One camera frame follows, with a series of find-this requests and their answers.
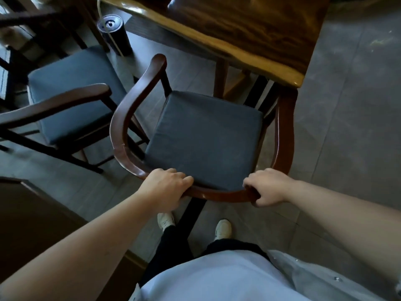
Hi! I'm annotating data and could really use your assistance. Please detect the dark brown wooden cabinet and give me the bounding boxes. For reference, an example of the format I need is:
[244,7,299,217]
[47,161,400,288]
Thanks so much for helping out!
[0,177,148,301]

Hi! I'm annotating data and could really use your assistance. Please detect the black cylindrical appliance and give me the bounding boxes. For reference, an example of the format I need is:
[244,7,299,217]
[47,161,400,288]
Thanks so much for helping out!
[97,14,134,57]

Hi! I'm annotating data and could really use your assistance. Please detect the brown wooden table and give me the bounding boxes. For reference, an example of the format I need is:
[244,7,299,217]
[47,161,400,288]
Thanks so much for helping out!
[94,0,332,99]

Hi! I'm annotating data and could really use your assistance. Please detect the white shoe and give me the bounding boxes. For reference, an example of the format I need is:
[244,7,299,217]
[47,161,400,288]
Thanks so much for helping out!
[214,219,232,241]
[157,212,176,232]

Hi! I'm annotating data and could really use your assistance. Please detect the person's right hand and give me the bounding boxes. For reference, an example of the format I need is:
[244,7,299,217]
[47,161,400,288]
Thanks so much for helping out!
[243,168,297,208]

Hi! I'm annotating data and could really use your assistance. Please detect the dark red wooden armchair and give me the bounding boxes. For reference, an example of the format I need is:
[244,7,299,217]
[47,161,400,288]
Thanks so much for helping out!
[110,54,298,240]
[0,44,150,175]

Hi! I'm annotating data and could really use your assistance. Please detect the black trousers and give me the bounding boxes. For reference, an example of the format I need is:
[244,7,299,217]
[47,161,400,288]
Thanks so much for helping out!
[138,225,270,287]

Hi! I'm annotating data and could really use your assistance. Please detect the white cable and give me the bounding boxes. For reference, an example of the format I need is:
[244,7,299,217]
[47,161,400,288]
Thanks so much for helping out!
[97,0,126,57]

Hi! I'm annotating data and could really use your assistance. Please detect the white shirt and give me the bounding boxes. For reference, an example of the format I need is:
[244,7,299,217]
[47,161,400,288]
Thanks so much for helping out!
[129,249,399,301]

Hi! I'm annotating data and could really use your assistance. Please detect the dark grey seat cushion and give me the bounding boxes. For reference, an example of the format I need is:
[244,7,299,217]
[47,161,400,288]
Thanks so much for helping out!
[144,91,264,192]
[28,45,127,146]

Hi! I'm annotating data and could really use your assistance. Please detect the white left shoe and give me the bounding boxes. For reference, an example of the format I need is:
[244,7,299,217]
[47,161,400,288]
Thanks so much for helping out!
[157,212,176,232]

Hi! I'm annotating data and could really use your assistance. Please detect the person's left hand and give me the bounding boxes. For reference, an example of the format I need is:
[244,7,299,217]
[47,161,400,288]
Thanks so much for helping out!
[138,168,195,214]

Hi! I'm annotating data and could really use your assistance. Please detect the dark wooden chair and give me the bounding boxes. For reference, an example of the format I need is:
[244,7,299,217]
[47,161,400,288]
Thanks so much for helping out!
[0,0,90,64]

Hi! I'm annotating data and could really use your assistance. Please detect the white right shoe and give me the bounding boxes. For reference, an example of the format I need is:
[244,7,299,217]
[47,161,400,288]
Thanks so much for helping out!
[214,219,232,241]

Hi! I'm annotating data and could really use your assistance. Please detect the person's right forearm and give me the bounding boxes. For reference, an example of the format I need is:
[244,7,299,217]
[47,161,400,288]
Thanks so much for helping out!
[287,180,401,281]

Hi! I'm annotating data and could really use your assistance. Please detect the person's left forearm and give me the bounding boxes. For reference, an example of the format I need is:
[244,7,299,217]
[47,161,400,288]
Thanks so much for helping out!
[0,189,158,301]

